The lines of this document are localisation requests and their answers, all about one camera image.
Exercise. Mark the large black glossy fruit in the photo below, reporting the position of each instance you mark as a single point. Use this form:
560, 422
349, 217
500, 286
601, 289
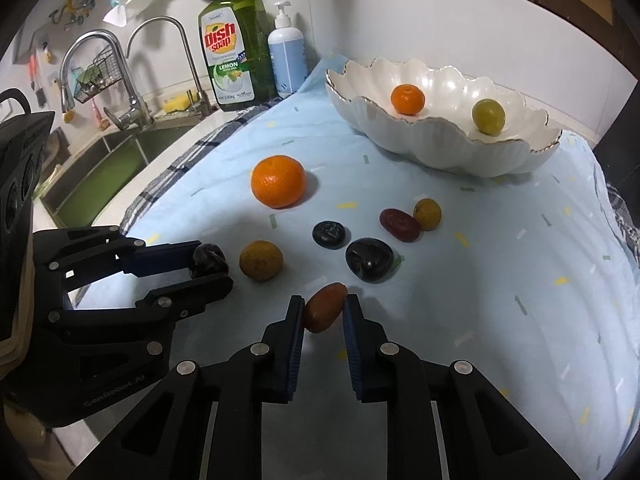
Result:
369, 259

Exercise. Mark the orange-brown oval date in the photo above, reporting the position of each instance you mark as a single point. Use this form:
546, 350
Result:
324, 306

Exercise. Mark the white scalloped ceramic bowl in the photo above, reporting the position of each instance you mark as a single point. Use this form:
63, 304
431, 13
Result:
430, 130

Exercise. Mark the white blue pump bottle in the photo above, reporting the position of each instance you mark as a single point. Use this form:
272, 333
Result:
287, 60

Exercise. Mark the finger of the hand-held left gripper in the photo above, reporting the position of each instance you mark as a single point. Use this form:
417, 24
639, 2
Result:
165, 257
200, 292

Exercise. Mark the small black round fruit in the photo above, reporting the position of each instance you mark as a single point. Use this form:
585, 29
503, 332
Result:
328, 234

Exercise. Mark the small orange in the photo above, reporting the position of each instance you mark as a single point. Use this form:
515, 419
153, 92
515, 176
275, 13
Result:
407, 99

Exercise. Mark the dark red oval date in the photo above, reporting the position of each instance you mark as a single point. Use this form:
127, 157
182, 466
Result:
399, 225

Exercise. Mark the wall hook rack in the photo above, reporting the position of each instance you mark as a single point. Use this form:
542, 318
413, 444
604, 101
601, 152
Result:
75, 7

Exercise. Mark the yellow sponge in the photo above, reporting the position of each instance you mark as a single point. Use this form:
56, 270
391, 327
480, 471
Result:
178, 104

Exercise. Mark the steel sink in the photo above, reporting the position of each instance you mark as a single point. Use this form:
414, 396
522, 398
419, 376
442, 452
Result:
115, 165

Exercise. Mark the green dish soap bottle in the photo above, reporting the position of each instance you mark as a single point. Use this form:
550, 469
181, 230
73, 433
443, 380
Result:
235, 55

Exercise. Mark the large orange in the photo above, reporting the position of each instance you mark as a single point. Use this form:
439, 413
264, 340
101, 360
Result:
278, 181

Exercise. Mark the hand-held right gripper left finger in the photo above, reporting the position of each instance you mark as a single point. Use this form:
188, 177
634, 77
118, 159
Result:
297, 345

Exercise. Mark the small yellow fruit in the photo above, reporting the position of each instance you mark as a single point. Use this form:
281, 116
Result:
427, 214

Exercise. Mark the light blue speckled cloth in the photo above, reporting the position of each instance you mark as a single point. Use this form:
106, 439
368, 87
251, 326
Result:
450, 285

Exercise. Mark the chrome pull-down faucet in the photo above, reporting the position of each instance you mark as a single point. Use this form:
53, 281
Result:
127, 95

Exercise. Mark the thin chrome gooseneck faucet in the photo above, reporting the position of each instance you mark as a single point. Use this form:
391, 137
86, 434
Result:
192, 72

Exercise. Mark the yellow-brown round fruit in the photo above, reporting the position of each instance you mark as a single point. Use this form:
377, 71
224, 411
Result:
261, 260

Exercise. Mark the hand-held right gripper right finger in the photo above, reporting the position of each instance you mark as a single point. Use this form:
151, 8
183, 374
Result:
351, 350

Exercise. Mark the dark purple wrinkled fruit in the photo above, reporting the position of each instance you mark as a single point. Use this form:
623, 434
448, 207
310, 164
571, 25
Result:
210, 259

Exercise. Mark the green round fruit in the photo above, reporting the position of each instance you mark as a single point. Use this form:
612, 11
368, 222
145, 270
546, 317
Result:
488, 116

